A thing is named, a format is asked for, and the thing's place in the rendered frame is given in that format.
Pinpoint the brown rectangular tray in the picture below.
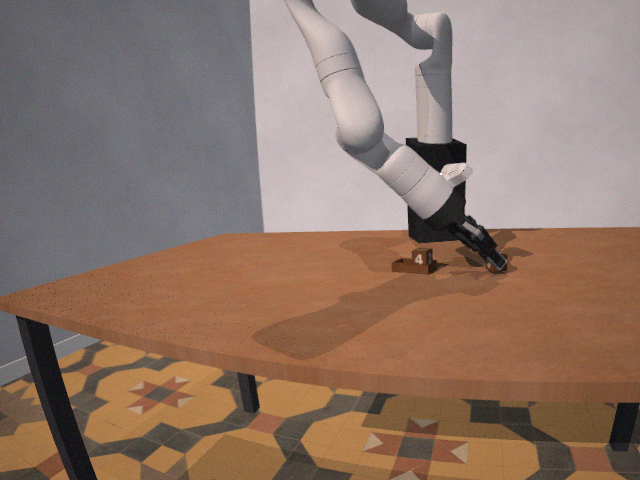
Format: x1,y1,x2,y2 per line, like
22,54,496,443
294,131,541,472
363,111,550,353
391,258,437,275

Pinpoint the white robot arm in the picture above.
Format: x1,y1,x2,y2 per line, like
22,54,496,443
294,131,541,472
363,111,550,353
284,0,473,219

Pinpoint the brown digit cube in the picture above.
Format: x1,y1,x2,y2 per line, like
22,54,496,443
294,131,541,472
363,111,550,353
486,251,507,272
412,248,433,265

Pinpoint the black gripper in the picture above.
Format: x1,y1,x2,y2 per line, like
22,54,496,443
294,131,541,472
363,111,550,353
423,187,507,270

